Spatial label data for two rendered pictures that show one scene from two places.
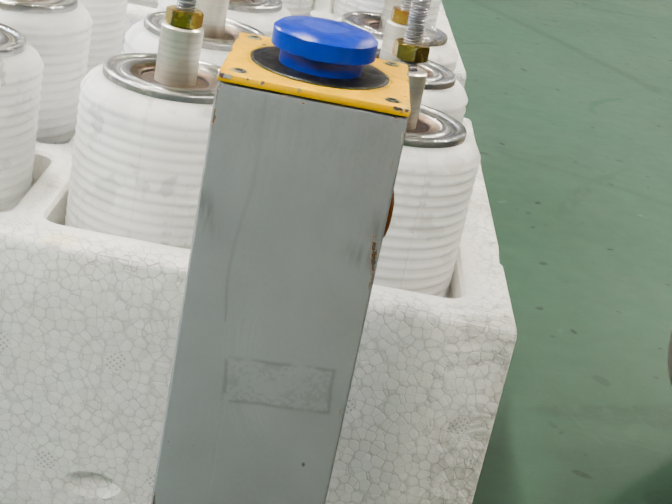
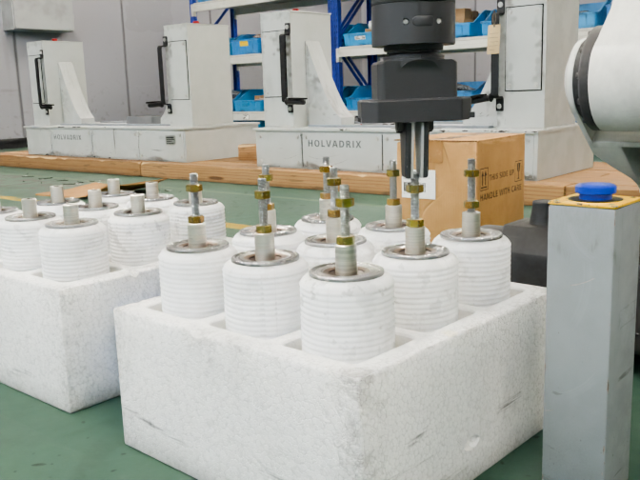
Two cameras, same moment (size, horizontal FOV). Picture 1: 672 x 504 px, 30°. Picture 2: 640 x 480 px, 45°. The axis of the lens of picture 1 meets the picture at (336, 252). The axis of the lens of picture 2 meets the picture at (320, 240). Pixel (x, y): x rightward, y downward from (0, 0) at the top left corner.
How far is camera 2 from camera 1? 0.78 m
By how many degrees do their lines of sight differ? 45
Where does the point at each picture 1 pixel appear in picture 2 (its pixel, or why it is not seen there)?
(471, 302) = (530, 289)
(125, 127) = (441, 274)
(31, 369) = (453, 400)
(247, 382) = (622, 318)
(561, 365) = not seen: hidden behind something
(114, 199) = (441, 310)
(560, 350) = not seen: hidden behind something
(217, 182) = (616, 246)
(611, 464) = not seen: hidden behind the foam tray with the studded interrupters
